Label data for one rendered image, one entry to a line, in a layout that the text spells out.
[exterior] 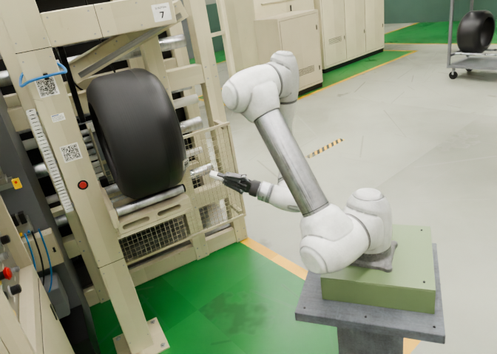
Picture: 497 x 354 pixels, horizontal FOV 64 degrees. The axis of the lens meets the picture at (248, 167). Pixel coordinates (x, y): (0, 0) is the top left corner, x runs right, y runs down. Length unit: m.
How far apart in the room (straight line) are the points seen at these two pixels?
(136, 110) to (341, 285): 1.06
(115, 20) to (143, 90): 0.46
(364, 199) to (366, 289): 0.32
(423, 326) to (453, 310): 1.03
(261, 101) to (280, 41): 4.94
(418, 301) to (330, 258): 0.38
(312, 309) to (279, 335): 0.83
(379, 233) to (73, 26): 1.58
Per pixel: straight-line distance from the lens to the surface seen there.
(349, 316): 1.54
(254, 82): 1.35
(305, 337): 2.36
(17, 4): 1.81
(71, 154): 1.89
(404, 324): 1.54
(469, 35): 6.68
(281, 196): 1.74
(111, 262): 2.14
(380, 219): 1.46
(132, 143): 1.70
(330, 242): 1.33
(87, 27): 2.09
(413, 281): 1.53
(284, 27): 6.31
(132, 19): 2.12
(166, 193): 1.96
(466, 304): 2.60
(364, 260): 1.56
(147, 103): 1.74
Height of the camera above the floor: 1.76
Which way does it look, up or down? 24 degrees down
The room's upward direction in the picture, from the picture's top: 9 degrees counter-clockwise
